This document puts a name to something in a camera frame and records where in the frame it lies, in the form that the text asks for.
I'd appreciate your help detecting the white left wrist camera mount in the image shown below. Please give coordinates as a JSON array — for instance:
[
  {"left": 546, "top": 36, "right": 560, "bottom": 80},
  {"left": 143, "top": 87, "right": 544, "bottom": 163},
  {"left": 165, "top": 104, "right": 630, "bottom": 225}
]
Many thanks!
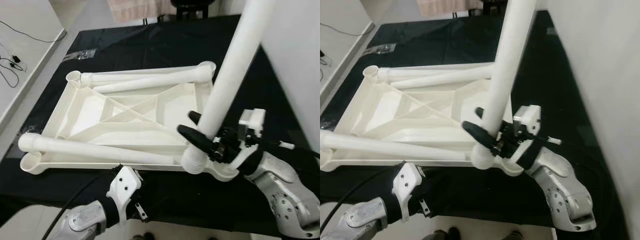
[
  {"left": 391, "top": 162, "right": 427, "bottom": 221},
  {"left": 106, "top": 166, "right": 142, "bottom": 223}
]

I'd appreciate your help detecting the black stool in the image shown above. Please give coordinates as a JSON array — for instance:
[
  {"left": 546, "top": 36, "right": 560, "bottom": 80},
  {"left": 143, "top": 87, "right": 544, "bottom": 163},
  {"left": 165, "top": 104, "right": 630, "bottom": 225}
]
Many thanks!
[
  {"left": 452, "top": 0, "right": 507, "bottom": 20},
  {"left": 170, "top": 0, "right": 211, "bottom": 21}
]

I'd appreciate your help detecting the thin black floor cable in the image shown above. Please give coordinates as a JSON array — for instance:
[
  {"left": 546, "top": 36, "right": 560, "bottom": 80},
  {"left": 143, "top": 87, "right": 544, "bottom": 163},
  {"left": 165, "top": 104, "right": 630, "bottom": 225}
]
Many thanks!
[
  {"left": 320, "top": 22, "right": 362, "bottom": 37},
  {"left": 0, "top": 20, "right": 67, "bottom": 45}
]

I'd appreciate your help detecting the black table cloth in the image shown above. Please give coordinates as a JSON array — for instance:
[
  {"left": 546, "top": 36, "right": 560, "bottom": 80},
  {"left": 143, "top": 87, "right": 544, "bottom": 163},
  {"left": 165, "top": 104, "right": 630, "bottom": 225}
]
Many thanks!
[
  {"left": 0, "top": 14, "right": 321, "bottom": 226},
  {"left": 320, "top": 10, "right": 632, "bottom": 227}
]

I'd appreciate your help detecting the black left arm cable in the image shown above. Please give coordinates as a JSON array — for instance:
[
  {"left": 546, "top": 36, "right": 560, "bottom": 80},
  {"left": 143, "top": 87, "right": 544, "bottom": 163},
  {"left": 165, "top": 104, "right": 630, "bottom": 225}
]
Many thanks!
[
  {"left": 320, "top": 162, "right": 406, "bottom": 236},
  {"left": 42, "top": 167, "right": 123, "bottom": 240}
]

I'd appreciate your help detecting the white plastic table top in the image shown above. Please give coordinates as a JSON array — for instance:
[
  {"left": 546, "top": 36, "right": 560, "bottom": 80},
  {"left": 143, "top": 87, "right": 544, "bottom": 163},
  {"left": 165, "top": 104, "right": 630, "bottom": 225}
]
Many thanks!
[
  {"left": 320, "top": 62, "right": 535, "bottom": 177},
  {"left": 19, "top": 62, "right": 241, "bottom": 182}
]

